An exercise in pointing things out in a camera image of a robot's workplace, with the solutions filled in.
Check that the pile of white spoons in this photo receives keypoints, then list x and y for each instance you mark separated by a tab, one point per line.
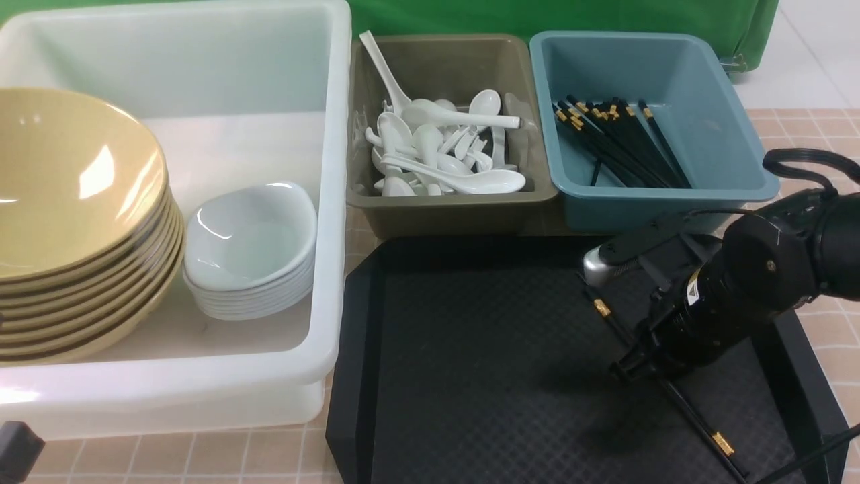
457	149

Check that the white ceramic soup spoon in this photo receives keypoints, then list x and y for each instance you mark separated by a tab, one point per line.
495	182

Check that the teal plastic chopstick bin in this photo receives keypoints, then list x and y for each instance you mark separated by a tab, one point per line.
694	103

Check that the stack of yellow bowls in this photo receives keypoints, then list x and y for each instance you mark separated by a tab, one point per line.
78	280

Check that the white spoon lying across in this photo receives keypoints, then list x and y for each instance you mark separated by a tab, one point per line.
420	112

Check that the white square sauce dish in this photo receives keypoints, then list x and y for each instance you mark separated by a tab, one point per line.
250	237

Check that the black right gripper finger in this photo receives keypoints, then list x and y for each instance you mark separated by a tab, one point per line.
636	364

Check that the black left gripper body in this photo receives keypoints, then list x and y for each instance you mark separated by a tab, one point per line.
20	449

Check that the large white plastic bin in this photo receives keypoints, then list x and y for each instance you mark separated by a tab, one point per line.
238	93

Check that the bundle of black chopsticks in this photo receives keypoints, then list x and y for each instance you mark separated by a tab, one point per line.
624	142

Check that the olive plastic spoon bin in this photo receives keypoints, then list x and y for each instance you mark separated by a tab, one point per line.
453	68

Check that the black plastic serving tray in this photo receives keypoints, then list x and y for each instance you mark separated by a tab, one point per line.
480	360

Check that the black chopstick gold band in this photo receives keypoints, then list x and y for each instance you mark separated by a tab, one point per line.
714	439

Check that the stack of white dishes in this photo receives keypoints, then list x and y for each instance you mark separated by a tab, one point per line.
257	302

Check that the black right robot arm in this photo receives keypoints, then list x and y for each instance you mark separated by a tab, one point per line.
769	262

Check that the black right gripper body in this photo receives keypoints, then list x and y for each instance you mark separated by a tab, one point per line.
714	302

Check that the white spoon leaning upright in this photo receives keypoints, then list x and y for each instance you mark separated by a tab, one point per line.
398	98

